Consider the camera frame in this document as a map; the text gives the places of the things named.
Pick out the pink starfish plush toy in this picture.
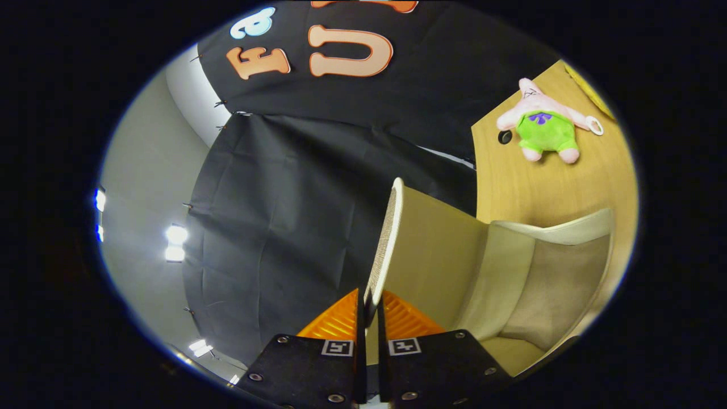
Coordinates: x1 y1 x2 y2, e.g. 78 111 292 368
496 78 604 165

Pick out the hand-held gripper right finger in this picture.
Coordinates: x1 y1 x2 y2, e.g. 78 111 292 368
377 290 515 407

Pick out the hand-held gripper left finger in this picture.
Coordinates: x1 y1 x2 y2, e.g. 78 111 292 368
236 288 367 407

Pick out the black backdrop cloth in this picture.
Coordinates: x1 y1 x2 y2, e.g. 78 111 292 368
182 0 563 367

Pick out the yellow bumpy bread toy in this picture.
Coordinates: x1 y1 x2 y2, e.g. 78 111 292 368
563 62 617 121

